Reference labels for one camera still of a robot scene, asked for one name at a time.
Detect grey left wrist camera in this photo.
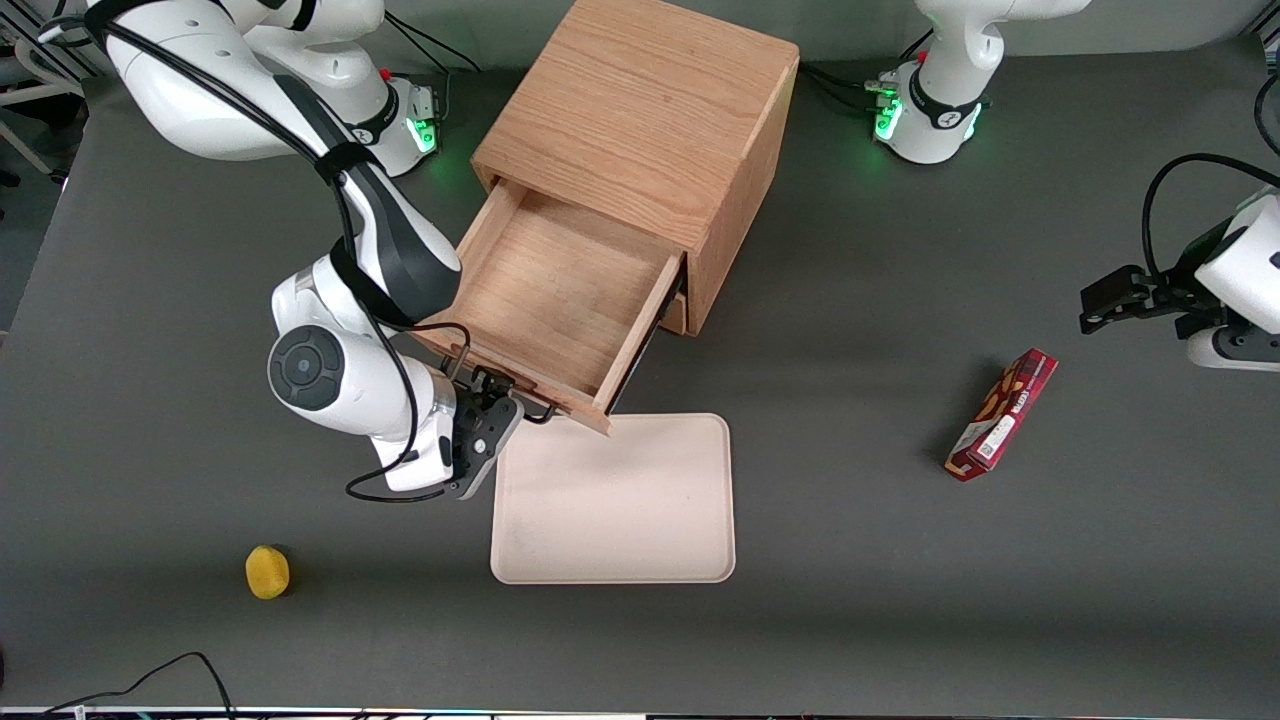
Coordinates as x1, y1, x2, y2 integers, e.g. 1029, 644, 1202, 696
1188, 326, 1280, 373

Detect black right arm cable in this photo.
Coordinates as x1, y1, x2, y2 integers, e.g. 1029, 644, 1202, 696
40, 0, 471, 504

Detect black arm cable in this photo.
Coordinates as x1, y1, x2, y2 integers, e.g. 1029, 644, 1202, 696
40, 0, 471, 504
1141, 152, 1280, 286

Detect wooden drawer cabinet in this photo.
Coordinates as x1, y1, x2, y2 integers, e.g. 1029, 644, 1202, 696
470, 0, 801, 338

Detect white metal frame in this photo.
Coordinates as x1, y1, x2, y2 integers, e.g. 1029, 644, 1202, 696
0, 20, 98, 189

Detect red cookie box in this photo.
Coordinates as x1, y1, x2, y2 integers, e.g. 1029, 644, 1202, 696
944, 347, 1060, 484

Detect black cable loop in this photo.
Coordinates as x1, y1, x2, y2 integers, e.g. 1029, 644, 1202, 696
1254, 70, 1280, 158

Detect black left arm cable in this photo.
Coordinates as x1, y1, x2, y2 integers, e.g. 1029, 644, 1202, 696
1141, 152, 1280, 286

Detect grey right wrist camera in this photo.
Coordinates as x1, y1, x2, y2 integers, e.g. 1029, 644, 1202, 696
447, 398, 525, 501

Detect beige plastic tray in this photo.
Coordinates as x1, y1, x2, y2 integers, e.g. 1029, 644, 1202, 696
489, 412, 738, 586

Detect thin black table cable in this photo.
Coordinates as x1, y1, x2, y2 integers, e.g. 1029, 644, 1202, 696
40, 652, 237, 717

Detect black base cables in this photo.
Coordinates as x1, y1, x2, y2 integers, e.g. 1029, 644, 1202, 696
383, 10, 483, 73
800, 30, 936, 119

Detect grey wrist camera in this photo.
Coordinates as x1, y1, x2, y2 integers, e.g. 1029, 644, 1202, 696
1188, 326, 1280, 373
447, 398, 525, 501

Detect yellow lemon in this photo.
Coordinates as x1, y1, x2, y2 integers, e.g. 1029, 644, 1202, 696
244, 544, 293, 601

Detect black left base cables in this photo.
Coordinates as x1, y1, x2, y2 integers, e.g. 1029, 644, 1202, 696
800, 30, 936, 119

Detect black metal drawer handle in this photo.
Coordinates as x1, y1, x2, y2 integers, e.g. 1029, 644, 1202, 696
447, 345, 561, 425

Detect black right base cables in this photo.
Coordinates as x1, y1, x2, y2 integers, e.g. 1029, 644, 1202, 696
383, 10, 483, 73

